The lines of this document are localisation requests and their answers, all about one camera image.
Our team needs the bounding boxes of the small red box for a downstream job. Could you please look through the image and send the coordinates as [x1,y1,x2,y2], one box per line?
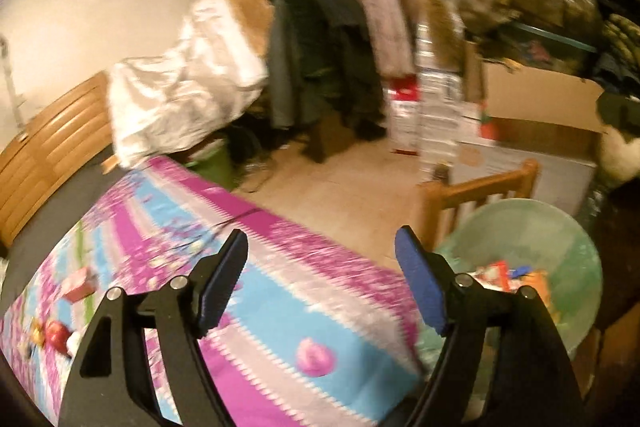
[65,269,98,303]

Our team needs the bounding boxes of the wooden chair frame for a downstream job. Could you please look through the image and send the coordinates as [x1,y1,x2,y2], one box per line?
[417,159,541,248]

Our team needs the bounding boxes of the green bin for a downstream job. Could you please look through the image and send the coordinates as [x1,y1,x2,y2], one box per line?
[187,142,236,188]

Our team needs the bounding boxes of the red and white carton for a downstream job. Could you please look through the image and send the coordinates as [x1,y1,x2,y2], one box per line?
[387,74,421,155]

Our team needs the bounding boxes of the green plastic basin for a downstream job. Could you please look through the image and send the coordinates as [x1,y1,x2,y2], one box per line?
[415,199,603,408]

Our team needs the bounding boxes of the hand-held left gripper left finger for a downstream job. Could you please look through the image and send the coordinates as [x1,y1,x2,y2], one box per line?
[57,229,249,427]

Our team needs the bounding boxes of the pack of water bottles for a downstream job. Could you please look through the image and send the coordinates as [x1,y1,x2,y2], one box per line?
[415,19,463,175]

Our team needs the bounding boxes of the red and white box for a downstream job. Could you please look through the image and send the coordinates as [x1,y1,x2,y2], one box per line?
[475,261,511,290]

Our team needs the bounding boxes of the wooden headboard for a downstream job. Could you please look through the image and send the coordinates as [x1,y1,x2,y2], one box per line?
[0,72,113,248]

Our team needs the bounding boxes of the dark coats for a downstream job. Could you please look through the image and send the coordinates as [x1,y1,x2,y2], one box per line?
[265,0,386,142]

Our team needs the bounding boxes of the white plastic cover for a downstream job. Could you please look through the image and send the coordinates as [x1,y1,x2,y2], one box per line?
[107,0,273,168]

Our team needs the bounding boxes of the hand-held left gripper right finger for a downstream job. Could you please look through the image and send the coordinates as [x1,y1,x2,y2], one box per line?
[395,226,588,427]

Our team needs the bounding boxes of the wooden desk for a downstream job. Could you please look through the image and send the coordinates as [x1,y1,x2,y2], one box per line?
[225,0,276,52]

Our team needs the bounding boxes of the red apple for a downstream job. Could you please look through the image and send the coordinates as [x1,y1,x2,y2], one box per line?
[42,319,71,353]

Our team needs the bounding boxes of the large cardboard box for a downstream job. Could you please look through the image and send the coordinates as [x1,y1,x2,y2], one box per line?
[465,42,608,148]

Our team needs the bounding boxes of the orange and white box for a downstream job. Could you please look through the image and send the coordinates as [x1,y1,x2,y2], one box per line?
[522,269,551,308]

